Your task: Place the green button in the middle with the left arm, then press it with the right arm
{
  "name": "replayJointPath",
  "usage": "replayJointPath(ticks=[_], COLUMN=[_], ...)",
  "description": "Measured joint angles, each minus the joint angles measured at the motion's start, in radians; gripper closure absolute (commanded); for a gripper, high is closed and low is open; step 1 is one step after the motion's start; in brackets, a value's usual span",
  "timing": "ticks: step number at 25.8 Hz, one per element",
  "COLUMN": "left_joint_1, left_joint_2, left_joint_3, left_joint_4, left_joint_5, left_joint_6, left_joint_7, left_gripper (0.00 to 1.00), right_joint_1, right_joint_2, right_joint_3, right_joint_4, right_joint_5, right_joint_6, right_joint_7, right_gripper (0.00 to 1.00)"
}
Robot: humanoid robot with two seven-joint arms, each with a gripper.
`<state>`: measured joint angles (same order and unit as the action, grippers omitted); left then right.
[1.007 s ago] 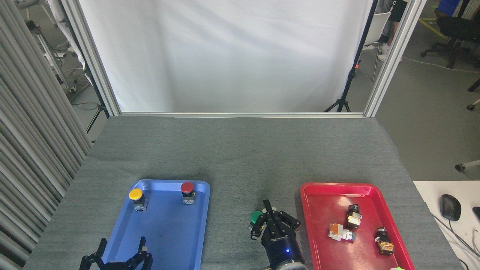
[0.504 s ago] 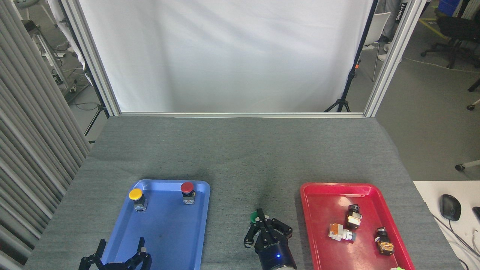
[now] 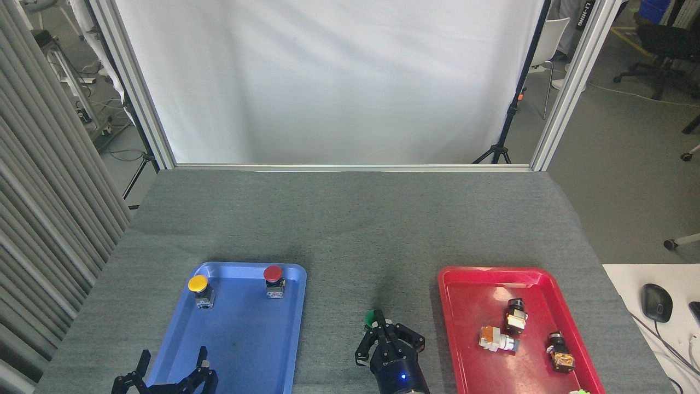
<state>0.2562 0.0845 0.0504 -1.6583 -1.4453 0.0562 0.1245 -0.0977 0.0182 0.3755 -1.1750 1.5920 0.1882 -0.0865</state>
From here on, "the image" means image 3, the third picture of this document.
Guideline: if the silver aluminium post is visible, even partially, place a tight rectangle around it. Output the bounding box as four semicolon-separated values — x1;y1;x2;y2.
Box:
531;0;624;172
89;0;176;170

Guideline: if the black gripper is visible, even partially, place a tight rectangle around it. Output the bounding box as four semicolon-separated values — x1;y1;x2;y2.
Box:
112;346;218;394
354;310;430;394

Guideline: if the white desk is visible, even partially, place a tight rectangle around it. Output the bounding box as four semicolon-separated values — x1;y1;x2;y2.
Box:
603;264;700;394

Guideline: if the white and orange switch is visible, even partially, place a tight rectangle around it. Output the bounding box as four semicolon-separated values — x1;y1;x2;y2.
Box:
479;326;521;354

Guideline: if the blue plastic tray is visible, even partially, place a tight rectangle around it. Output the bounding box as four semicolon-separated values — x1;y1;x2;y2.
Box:
143;262;307;394

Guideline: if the red plastic tray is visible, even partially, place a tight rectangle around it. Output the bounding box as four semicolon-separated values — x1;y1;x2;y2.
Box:
437;266;606;394

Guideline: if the black switch with orange base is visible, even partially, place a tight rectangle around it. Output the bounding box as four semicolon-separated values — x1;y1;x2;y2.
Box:
546;331;576;373

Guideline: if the white chair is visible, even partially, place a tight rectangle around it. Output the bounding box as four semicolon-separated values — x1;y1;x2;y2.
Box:
527;18;571;120

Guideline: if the yellow push button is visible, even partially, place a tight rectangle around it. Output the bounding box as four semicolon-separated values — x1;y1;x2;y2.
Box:
188;274;217;310

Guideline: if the black tripod stand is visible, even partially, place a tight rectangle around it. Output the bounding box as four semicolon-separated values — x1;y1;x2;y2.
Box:
121;98;160;201

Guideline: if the blue box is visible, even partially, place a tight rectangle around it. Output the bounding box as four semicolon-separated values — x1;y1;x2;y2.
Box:
639;0;674;24

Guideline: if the white backdrop cloth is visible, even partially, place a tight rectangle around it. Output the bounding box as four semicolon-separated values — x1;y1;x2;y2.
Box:
115;0;547;165

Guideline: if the white stand leg with wheel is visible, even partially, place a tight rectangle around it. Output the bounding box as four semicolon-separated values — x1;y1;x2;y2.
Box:
663;233;700;252

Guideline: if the grey mouse cable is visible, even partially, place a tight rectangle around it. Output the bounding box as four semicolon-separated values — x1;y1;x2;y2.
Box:
629;312;700;379

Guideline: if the black office chair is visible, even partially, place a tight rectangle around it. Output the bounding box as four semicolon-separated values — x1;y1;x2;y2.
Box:
612;22;700;101

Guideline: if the white hanging cloth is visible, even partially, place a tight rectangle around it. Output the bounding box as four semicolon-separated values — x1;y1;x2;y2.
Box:
68;0;129;110

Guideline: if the white floor cable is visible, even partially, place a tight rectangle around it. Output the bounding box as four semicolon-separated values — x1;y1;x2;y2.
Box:
584;81;700;108

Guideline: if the black chair leg with castor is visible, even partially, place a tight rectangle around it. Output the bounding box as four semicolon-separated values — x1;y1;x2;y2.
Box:
680;112;700;163

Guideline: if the grey slatted curtain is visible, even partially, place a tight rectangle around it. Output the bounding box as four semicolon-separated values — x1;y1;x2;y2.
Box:
0;0;138;394

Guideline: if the red push button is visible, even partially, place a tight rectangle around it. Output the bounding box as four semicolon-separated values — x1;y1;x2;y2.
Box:
263;265;286;299

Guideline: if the silver aluminium crossbar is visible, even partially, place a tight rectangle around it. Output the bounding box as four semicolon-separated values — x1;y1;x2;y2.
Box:
174;163;534;173

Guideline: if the black selector switch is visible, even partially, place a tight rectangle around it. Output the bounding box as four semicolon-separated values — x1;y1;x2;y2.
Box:
504;298;529;335

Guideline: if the person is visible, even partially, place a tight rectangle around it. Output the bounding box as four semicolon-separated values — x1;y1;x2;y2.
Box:
549;0;597;91

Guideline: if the black light stand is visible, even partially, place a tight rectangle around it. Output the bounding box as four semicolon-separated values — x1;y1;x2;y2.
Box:
472;0;554;165

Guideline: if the black computer mouse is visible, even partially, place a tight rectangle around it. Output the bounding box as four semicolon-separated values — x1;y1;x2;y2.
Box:
641;283;673;323

